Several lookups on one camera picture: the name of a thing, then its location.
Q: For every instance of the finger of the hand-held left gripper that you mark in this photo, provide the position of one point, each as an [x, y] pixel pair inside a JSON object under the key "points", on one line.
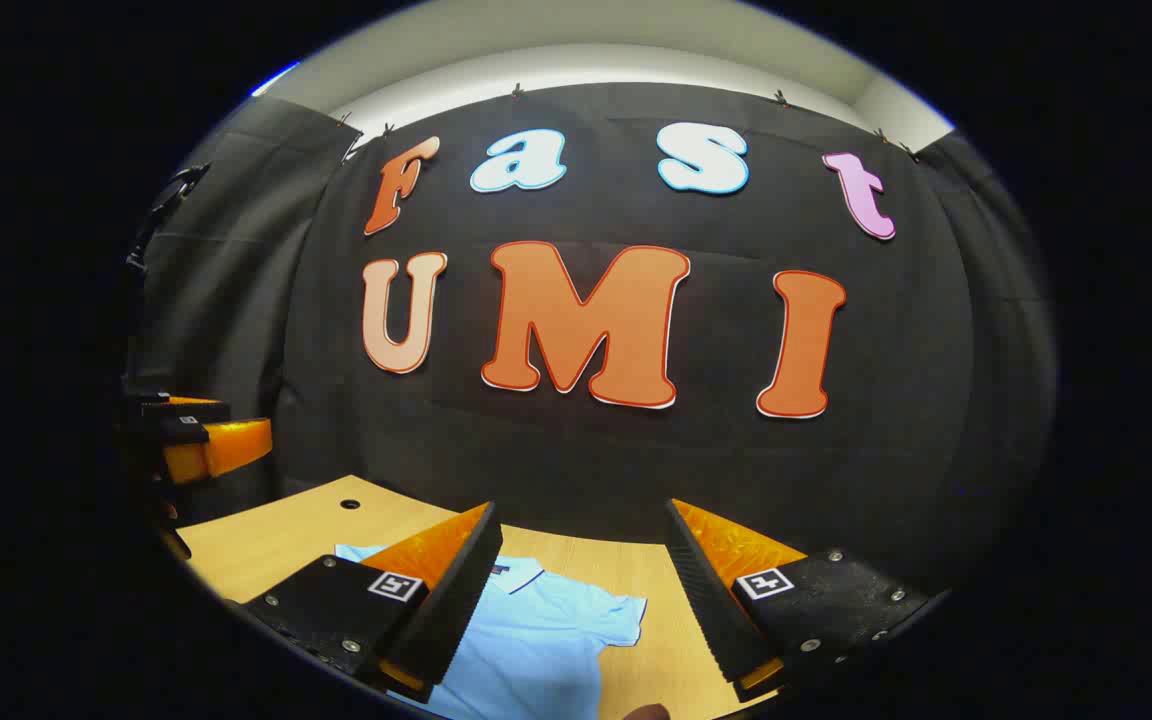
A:
{"points": [[186, 408], [226, 448]]}

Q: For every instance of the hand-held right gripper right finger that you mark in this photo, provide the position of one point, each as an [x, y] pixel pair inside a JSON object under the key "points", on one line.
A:
{"points": [[706, 600]]}

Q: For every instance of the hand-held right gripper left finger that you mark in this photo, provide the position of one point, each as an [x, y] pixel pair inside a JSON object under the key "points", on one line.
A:
{"points": [[456, 590]]}

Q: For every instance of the light blue polo T-shirt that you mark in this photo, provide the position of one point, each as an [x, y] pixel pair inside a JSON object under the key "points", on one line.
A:
{"points": [[536, 640]]}

